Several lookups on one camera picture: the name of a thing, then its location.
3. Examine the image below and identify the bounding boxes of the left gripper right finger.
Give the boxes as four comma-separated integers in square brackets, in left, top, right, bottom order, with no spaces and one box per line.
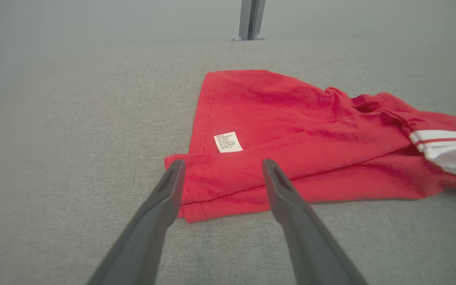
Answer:
[262,158,369,285]

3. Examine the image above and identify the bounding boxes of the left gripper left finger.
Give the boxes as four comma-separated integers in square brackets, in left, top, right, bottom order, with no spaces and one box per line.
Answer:
[87,160,186,285]

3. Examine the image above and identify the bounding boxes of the red shirt striped white trim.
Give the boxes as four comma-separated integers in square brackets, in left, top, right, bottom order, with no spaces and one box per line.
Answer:
[164,70,456,224]

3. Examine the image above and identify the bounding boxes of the grey metal partition post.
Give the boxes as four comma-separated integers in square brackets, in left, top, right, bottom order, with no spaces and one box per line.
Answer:
[231,0,266,42]

